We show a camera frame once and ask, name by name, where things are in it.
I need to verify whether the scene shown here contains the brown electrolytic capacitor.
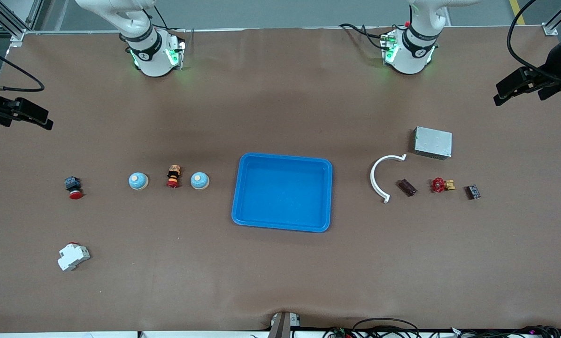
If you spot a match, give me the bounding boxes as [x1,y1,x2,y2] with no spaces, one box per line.
[398,178,418,197]

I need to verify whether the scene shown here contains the blue plastic tray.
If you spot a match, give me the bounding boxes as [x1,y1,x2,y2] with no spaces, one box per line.
[231,153,333,233]

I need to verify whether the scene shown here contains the red push button black body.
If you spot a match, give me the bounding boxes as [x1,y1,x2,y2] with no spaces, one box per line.
[64,176,84,200]

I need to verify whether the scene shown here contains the grey metal box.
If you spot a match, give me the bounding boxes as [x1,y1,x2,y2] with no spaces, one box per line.
[413,126,453,161]

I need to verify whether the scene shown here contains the white circuit breaker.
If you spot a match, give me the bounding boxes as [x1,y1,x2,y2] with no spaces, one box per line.
[57,243,91,272]

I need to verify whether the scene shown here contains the red orange emergency stop button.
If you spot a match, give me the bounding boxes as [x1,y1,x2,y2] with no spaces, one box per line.
[166,165,183,189]

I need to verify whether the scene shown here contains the white curved plastic strip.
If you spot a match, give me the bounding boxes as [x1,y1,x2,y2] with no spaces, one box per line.
[370,154,407,204]

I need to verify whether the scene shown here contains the brown table mat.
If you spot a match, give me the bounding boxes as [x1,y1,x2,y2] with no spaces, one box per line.
[0,26,561,333]

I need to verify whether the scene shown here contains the red handle brass valve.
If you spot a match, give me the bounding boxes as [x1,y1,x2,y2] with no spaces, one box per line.
[431,177,456,193]

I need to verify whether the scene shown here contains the black arm base cable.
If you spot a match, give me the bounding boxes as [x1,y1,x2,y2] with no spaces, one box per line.
[339,23,389,50]

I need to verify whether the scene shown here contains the black cable bundle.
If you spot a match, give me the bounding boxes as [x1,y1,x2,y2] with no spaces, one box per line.
[323,318,561,338]

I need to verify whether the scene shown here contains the grey metal bracket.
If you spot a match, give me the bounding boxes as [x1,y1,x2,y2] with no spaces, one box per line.
[267,312,300,338]

